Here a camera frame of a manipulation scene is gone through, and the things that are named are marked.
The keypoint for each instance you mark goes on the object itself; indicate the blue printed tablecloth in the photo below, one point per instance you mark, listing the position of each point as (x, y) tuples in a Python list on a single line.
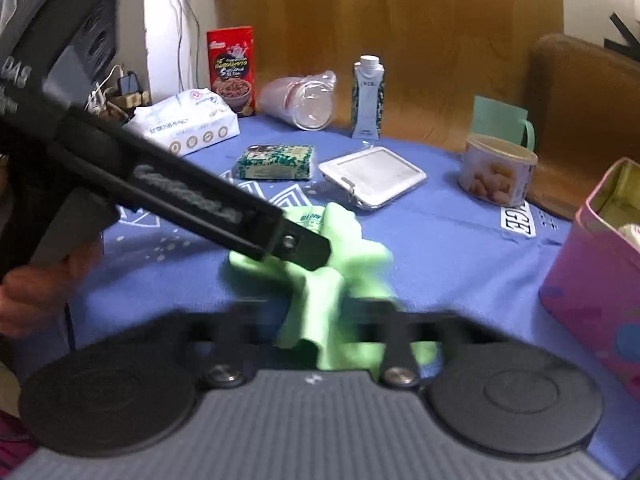
[(450, 270)]

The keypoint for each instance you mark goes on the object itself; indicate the green patterned tissue packet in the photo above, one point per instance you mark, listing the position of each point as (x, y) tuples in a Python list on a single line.
[(275, 162)]

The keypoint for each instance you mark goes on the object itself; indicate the red snack packet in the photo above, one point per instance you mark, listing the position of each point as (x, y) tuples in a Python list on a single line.
[(232, 70)]

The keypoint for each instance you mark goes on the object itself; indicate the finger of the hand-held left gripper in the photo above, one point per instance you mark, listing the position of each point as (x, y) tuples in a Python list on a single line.
[(300, 245)]

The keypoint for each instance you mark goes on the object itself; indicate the person's left hand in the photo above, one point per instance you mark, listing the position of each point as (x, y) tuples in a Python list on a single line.
[(40, 295)]

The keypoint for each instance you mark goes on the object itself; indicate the large white tissue pack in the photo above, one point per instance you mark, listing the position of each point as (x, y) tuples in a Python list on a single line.
[(190, 125)]

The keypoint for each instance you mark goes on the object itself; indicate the light green cloth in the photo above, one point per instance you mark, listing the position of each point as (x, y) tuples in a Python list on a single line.
[(345, 270)]

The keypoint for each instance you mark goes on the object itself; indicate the green patterned drink carton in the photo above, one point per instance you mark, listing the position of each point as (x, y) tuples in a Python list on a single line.
[(368, 100)]

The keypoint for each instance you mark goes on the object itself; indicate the brown wooden board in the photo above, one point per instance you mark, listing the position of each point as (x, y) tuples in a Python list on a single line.
[(425, 20)]

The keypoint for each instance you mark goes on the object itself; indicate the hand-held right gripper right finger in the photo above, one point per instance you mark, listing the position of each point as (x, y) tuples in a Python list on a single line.
[(400, 340)]

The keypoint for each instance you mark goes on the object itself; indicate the light green mug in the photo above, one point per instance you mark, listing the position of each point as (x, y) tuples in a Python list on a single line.
[(495, 115)]

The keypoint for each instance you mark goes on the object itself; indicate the pink tin box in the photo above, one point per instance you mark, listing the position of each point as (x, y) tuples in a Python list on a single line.
[(590, 280)]

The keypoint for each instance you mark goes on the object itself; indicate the white round snack can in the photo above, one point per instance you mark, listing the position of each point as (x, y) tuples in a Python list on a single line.
[(495, 172)]

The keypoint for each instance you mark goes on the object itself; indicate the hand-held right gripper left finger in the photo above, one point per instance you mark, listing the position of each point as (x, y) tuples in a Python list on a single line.
[(235, 325)]

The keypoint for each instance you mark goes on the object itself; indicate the wrapped stack of plastic cups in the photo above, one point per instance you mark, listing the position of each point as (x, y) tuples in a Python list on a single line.
[(300, 100)]

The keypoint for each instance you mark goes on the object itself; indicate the power strip with chargers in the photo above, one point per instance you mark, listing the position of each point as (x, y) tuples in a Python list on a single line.
[(125, 92)]

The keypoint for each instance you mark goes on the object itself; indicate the brown wooden chair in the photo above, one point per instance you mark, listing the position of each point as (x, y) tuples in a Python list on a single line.
[(585, 110)]

